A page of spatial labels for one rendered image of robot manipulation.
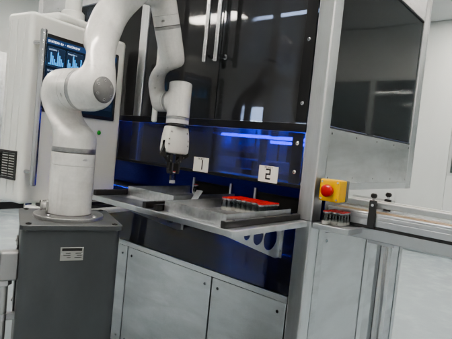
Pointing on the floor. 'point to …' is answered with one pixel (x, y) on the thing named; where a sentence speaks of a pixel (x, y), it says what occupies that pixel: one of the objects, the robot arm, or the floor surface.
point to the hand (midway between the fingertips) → (173, 167)
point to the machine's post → (313, 167)
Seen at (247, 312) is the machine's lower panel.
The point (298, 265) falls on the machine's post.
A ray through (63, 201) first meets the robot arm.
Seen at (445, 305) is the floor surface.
